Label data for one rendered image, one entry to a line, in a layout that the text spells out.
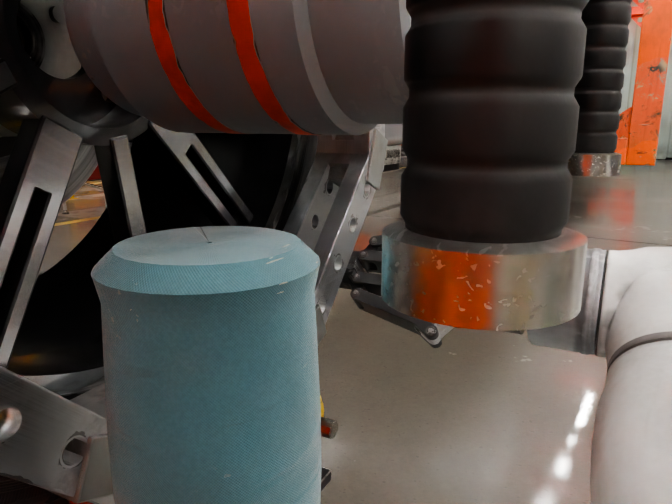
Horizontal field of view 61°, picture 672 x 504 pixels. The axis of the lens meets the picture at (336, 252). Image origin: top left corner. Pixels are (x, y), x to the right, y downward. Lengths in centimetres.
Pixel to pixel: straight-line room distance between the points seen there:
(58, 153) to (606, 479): 40
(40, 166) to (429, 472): 116
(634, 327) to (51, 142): 42
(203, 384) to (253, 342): 2
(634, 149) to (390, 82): 366
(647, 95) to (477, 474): 291
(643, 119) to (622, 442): 357
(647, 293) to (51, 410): 39
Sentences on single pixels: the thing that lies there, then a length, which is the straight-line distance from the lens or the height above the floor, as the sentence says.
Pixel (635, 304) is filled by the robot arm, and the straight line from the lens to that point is 47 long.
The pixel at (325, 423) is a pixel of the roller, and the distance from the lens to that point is 54.
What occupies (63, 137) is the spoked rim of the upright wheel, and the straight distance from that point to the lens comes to 43.
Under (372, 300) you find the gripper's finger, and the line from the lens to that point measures 54.
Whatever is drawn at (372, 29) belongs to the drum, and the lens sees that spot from 26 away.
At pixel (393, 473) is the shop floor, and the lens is 139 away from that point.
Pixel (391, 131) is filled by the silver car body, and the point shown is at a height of 77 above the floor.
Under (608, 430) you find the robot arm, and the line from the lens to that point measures 41.
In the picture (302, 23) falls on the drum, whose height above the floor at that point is 83.
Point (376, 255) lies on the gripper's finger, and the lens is 57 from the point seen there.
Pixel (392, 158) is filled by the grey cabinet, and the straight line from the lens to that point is 909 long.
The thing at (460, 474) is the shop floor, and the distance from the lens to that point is 141.
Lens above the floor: 79
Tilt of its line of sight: 13 degrees down
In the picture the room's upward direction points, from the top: straight up
